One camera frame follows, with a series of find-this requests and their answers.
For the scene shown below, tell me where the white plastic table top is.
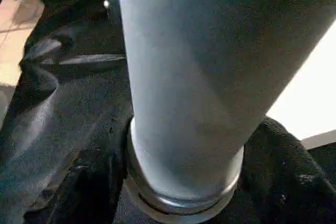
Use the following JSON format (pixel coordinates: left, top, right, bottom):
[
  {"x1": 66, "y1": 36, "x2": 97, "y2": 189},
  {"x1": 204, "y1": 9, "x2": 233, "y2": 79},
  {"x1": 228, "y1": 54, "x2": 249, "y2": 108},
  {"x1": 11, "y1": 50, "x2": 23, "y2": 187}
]
[{"x1": 122, "y1": 19, "x2": 336, "y2": 224}]

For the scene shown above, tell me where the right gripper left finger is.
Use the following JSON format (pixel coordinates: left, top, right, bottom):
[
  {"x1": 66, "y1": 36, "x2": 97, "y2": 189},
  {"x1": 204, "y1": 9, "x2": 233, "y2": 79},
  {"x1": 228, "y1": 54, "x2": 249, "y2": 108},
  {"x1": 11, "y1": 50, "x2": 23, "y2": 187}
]
[{"x1": 24, "y1": 124, "x2": 132, "y2": 224}]

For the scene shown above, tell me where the white plastic table leg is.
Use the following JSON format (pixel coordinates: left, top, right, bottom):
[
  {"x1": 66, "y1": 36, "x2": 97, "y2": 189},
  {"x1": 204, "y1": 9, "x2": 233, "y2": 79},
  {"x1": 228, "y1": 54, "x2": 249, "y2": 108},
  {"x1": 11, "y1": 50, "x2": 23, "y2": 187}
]
[{"x1": 115, "y1": 0, "x2": 336, "y2": 209}]

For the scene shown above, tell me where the black plastic mat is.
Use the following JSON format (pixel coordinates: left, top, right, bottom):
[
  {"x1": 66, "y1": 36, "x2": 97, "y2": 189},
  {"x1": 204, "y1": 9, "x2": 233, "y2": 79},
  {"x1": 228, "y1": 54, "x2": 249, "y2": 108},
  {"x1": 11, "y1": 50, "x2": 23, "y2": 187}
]
[{"x1": 0, "y1": 0, "x2": 336, "y2": 224}]

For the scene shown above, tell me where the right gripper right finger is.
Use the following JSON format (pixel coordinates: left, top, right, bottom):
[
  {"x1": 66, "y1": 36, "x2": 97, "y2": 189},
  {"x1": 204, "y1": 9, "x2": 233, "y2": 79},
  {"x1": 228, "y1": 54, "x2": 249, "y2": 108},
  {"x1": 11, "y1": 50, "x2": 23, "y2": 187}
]
[{"x1": 239, "y1": 115, "x2": 336, "y2": 224}]

